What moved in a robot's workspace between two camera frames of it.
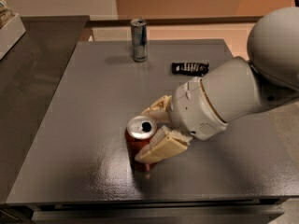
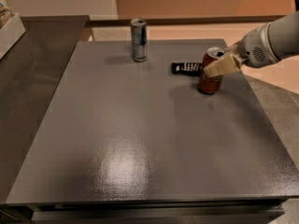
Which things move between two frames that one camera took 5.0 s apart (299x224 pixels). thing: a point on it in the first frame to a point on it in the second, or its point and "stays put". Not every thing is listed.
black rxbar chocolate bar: x=190 y=68 stays put
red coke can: x=138 y=132 to x=206 y=83
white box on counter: x=10 y=34 stays put
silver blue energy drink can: x=139 y=39 stays put
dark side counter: x=31 y=73 stays put
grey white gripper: x=192 y=109 to x=252 y=50
